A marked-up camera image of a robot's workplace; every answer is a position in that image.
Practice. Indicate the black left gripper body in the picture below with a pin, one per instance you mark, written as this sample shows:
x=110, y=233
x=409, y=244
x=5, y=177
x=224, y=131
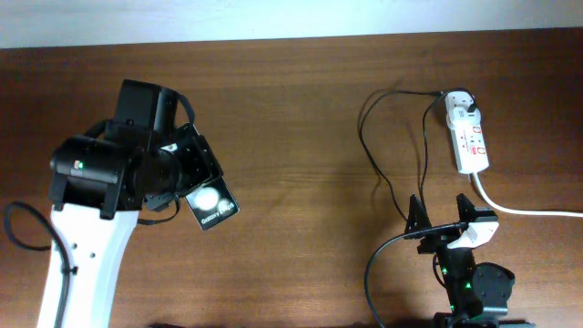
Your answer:
x=186, y=165

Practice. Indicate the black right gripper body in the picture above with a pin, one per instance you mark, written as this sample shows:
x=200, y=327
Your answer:
x=438, y=241

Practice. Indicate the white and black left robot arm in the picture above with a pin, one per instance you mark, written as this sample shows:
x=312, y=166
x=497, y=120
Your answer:
x=145, y=157

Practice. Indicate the white power strip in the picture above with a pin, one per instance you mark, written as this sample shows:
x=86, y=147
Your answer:
x=468, y=143

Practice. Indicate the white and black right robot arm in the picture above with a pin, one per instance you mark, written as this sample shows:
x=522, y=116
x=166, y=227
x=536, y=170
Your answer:
x=477, y=292

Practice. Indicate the white charger adapter plug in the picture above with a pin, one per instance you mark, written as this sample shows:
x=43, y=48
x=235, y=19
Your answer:
x=462, y=115

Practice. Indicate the black Galaxy flip phone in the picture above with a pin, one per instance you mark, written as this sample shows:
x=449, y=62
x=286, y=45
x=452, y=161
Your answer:
x=212, y=203

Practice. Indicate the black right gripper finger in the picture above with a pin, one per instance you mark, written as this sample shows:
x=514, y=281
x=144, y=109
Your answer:
x=417, y=220
x=466, y=209

